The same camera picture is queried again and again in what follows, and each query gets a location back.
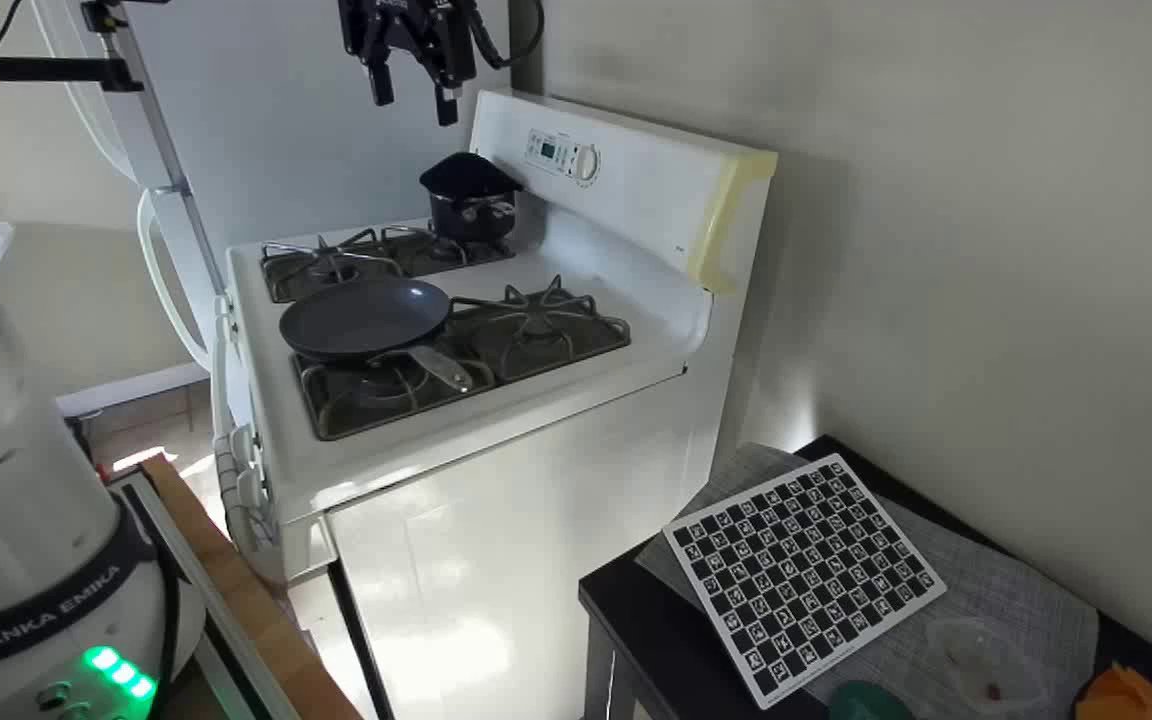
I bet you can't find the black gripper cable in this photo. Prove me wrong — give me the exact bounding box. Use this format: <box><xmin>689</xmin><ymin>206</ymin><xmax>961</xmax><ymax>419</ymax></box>
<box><xmin>463</xmin><ymin>0</ymin><xmax>547</xmax><ymax>71</ymax></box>

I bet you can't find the white gas stove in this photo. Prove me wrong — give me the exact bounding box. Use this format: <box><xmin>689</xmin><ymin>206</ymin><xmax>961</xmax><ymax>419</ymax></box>
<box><xmin>210</xmin><ymin>84</ymin><xmax>783</xmax><ymax>720</ymax></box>

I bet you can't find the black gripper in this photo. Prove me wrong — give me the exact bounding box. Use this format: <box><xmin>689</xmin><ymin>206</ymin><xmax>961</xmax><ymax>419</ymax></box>
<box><xmin>338</xmin><ymin>0</ymin><xmax>479</xmax><ymax>133</ymax></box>

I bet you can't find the black cloth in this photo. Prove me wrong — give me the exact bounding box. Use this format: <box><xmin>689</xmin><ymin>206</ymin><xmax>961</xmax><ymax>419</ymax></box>
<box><xmin>418</xmin><ymin>148</ymin><xmax>527</xmax><ymax>204</ymax></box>

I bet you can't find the grey refrigerator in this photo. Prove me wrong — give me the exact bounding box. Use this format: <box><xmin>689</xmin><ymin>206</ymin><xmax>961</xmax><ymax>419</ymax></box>
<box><xmin>30</xmin><ymin>0</ymin><xmax>527</xmax><ymax>379</ymax></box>

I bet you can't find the dark grey frying pan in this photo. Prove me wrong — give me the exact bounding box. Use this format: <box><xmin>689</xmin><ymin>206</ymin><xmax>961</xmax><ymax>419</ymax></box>
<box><xmin>278</xmin><ymin>276</ymin><xmax>479</xmax><ymax>400</ymax></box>

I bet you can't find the white stove burner knob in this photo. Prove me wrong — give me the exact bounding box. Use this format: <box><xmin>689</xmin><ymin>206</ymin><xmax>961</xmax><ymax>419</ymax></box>
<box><xmin>228</xmin><ymin>490</ymin><xmax>280</xmax><ymax>553</ymax></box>
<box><xmin>212</xmin><ymin>419</ymin><xmax>269</xmax><ymax>486</ymax></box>

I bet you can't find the green round lid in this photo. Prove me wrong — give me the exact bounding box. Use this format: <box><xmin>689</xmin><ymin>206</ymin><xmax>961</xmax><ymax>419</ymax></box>
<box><xmin>826</xmin><ymin>675</ymin><xmax>919</xmax><ymax>720</ymax></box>

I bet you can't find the black white checkerboard calibration board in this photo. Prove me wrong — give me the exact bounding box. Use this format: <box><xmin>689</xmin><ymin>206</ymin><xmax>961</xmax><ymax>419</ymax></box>
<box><xmin>659</xmin><ymin>452</ymin><xmax>950</xmax><ymax>711</ymax></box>

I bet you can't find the wooden board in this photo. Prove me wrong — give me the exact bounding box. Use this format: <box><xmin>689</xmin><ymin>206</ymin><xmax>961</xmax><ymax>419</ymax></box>
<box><xmin>131</xmin><ymin>452</ymin><xmax>366</xmax><ymax>720</ymax></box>

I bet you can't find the orange object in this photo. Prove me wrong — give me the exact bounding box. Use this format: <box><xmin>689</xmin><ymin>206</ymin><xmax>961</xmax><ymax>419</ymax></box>
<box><xmin>1072</xmin><ymin>661</ymin><xmax>1152</xmax><ymax>720</ymax></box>

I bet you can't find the grey table mat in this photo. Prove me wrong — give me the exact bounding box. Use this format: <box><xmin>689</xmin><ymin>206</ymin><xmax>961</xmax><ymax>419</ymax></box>
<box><xmin>632</xmin><ymin>444</ymin><xmax>1106</xmax><ymax>720</ymax></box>

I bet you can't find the white oven temperature knob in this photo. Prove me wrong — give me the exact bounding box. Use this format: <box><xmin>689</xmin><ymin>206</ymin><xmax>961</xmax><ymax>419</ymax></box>
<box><xmin>567</xmin><ymin>138</ymin><xmax>604</xmax><ymax>186</ymax></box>

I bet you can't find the black cast iron burner grate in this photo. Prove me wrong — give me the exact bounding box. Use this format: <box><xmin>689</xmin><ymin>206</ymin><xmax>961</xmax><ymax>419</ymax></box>
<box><xmin>293</xmin><ymin>273</ymin><xmax>635</xmax><ymax>444</ymax></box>
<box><xmin>256</xmin><ymin>225</ymin><xmax>511</xmax><ymax>308</ymax></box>

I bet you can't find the black side table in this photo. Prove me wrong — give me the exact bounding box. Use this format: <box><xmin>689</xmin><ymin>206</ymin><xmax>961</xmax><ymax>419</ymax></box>
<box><xmin>576</xmin><ymin>437</ymin><xmax>1152</xmax><ymax>720</ymax></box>

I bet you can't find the black rod with orange tape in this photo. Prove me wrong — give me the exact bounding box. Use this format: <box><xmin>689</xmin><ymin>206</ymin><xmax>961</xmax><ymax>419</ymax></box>
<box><xmin>0</xmin><ymin>0</ymin><xmax>152</xmax><ymax>95</ymax></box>

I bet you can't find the dark steel saucepan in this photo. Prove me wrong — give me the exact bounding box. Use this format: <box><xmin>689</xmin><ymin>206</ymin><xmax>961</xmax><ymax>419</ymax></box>
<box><xmin>419</xmin><ymin>184</ymin><xmax>527</xmax><ymax>253</ymax></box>

